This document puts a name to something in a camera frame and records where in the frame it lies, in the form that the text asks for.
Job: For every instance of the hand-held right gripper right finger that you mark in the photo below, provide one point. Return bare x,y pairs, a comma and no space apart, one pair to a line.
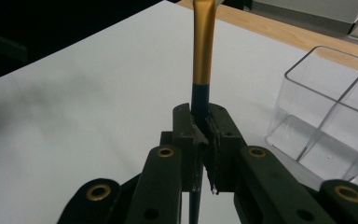
227,140

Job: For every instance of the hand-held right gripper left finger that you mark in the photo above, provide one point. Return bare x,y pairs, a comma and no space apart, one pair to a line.
185,140

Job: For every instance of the makeup brush with gold ferrule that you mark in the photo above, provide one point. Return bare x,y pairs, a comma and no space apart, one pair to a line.
203,46

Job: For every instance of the clear acrylic divided organizer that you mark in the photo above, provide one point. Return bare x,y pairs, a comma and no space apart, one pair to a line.
332,124

